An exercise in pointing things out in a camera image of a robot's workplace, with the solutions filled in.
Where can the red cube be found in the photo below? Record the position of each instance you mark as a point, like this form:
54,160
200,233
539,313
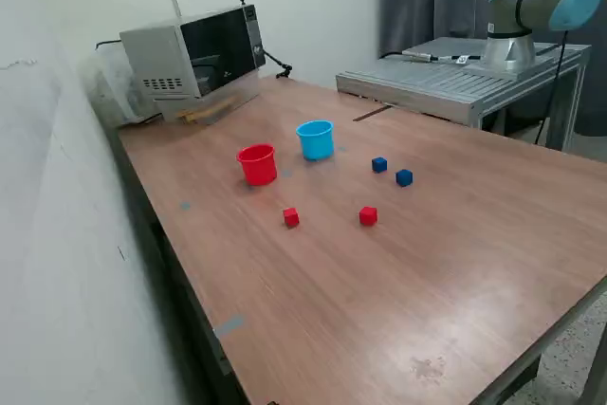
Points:
368,216
290,217

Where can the blue cube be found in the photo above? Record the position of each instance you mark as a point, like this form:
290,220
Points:
404,178
379,165

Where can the aluminium robot base table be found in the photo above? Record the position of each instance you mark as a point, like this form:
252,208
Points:
427,82

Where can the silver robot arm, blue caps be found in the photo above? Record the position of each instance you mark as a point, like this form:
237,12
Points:
536,2

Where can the blue plastic cup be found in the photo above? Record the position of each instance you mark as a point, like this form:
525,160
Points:
315,146

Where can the red plastic cup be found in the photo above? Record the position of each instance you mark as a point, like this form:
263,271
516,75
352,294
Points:
258,170

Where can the thin metal strip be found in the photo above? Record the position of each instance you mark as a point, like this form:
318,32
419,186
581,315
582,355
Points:
372,113

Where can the clear acrylic stand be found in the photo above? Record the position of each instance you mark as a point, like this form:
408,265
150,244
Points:
242,92

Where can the wooden sticks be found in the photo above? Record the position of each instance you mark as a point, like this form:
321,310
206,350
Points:
204,112

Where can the grey tape strip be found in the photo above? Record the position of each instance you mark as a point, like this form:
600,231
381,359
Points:
229,325

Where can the silver microwave oven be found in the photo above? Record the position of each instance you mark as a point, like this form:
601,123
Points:
156,59

